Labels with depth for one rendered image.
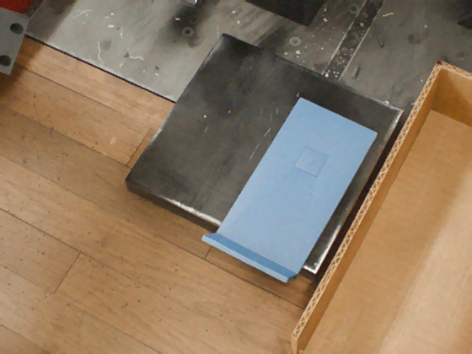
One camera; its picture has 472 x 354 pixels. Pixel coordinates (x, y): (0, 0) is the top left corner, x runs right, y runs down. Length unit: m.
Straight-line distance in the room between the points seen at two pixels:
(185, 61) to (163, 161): 0.11
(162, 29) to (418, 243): 0.30
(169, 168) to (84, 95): 0.12
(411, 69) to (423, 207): 0.13
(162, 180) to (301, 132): 0.12
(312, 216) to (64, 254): 0.20
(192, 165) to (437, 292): 0.22
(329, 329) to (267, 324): 0.05
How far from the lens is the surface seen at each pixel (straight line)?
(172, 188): 0.73
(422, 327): 0.70
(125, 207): 0.75
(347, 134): 0.74
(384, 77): 0.80
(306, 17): 0.81
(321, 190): 0.72
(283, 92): 0.76
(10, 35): 0.69
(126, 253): 0.73
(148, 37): 0.83
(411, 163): 0.75
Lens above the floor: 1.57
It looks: 63 degrees down
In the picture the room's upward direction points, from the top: 7 degrees counter-clockwise
